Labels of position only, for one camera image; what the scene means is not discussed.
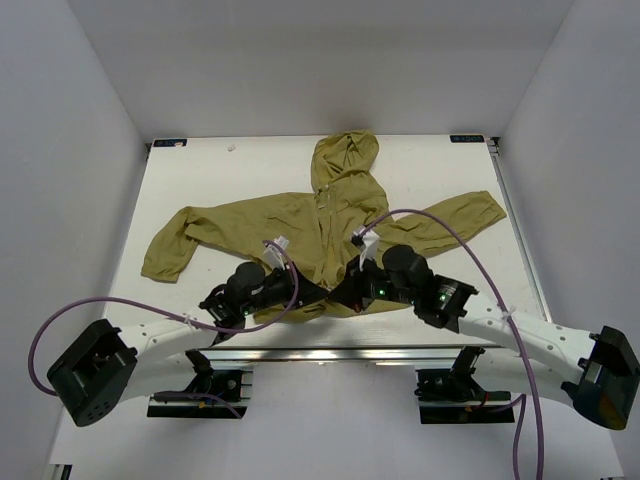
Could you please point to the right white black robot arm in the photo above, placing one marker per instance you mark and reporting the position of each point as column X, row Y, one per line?
column 597, row 374

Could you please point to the right blue table label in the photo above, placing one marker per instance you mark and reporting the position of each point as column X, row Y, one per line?
column 466, row 138

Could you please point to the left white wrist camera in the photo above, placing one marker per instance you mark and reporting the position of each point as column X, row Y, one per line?
column 274, row 253

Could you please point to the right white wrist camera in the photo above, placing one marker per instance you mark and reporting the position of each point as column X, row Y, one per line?
column 367, row 242

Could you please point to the olive green hooded jacket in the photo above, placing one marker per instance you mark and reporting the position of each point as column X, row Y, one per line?
column 319, row 224

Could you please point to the aluminium table front rail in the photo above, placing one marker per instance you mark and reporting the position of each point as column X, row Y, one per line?
column 384, row 354

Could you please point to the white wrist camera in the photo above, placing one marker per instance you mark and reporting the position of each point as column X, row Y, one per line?
column 367, row 242
column 274, row 253

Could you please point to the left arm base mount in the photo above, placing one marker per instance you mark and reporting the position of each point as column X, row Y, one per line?
column 212, row 393

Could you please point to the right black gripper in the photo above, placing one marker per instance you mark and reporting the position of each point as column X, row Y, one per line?
column 351, row 291

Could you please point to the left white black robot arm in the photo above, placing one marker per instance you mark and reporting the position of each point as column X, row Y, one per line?
column 109, row 363

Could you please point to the blue table label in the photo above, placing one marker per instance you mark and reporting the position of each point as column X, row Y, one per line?
column 169, row 143
column 466, row 138

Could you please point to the left blue table label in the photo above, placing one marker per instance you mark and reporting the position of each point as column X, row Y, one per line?
column 169, row 143

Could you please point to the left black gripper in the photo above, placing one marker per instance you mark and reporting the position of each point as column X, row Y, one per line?
column 308, row 292

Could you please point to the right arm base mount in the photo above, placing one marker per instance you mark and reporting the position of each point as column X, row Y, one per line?
column 450, row 396

